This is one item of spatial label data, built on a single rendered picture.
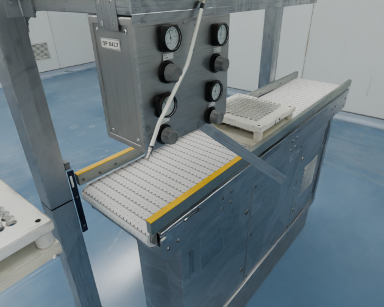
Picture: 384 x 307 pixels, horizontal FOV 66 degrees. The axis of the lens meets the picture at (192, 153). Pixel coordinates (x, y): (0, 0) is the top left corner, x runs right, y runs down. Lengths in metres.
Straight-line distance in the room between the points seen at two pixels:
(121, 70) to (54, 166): 0.38
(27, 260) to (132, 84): 0.31
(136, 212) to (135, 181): 0.13
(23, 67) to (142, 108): 0.32
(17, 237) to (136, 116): 0.24
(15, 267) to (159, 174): 0.42
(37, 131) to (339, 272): 1.67
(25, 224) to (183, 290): 0.56
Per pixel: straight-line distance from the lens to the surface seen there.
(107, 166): 0.83
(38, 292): 1.90
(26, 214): 0.55
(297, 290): 1.78
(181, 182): 0.77
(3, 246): 0.50
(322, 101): 1.32
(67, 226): 0.87
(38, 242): 0.54
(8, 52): 0.68
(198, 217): 0.74
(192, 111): 0.53
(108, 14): 0.45
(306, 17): 3.90
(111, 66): 0.48
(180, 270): 0.89
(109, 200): 0.74
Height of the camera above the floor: 1.38
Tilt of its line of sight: 29 degrees down
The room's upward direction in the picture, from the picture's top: 1 degrees counter-clockwise
